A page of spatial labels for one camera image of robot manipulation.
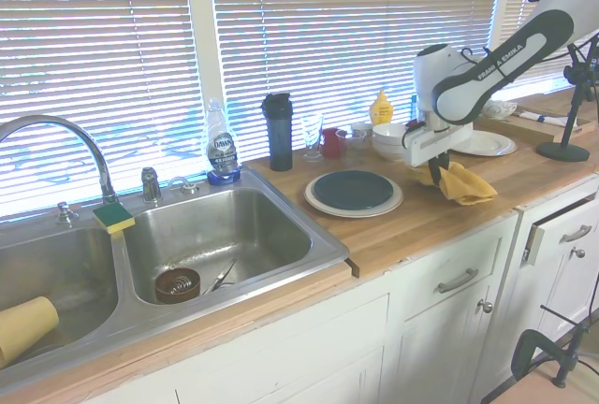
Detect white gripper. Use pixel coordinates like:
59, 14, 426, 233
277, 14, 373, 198
402, 123, 475, 189

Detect orange terry towel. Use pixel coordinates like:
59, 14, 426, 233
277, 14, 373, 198
406, 162, 499, 207

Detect white dinner plate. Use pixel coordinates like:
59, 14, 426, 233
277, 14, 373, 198
449, 129, 518, 158

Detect dark blue plate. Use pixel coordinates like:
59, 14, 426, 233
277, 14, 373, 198
312, 169, 395, 210

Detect dark plate on white plate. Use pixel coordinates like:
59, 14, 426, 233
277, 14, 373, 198
303, 170, 404, 219

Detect white ceramic bowl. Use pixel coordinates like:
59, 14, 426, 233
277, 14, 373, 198
372, 123, 420, 149
373, 140, 411, 163

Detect white patterned bowl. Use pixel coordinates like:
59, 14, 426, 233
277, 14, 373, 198
481, 98, 519, 120

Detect yellow mustard bottle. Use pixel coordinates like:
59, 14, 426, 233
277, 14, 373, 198
369, 88, 396, 126

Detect wooden serving tray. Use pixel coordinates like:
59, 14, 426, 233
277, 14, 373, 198
475, 98, 599, 146

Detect red mug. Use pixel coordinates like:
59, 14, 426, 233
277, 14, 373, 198
319, 126, 348, 159

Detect rolled white napkin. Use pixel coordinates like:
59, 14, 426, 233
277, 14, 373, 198
513, 109, 570, 127

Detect black round base stand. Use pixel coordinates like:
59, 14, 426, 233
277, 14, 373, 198
535, 32, 599, 164

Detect clear drinking glass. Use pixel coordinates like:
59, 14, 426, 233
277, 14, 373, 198
300, 112, 326, 164

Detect black shaker bottle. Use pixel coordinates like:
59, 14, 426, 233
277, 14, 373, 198
260, 92, 296, 173

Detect white counter cabinet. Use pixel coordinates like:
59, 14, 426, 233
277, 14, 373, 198
88, 179, 599, 404

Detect dark c-clamp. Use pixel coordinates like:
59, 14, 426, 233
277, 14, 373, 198
509, 304, 592, 389

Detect clear Dawn soap bottle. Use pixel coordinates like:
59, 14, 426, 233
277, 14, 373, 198
206, 97, 245, 187

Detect stainless steel double sink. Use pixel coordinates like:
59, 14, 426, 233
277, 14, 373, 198
0, 167, 351, 372

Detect metal tongs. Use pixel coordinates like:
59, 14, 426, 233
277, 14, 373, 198
204, 257, 239, 296

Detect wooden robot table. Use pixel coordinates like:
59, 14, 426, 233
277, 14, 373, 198
481, 359, 599, 404

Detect chrome sink loop cap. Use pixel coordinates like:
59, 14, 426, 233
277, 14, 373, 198
167, 175, 199, 195

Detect metal utensil in bowl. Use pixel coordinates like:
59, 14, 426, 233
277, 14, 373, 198
167, 272, 194, 296

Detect brown ribbed bowl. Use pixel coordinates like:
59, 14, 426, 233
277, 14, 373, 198
154, 267, 203, 305

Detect yellow and green sponge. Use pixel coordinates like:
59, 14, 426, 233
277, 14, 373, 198
92, 202, 137, 237

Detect chrome gooseneck faucet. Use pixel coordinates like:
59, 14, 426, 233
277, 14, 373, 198
0, 114, 119, 205

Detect chrome sink knob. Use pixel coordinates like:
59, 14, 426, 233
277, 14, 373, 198
54, 201, 80, 226

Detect yellow plastic cup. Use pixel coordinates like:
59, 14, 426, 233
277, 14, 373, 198
0, 296, 61, 364

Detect long metal drawer handle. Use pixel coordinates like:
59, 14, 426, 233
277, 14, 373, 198
558, 224, 593, 244
436, 267, 480, 295

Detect chrome faucet handle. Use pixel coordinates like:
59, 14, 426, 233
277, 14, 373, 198
140, 166, 163, 203

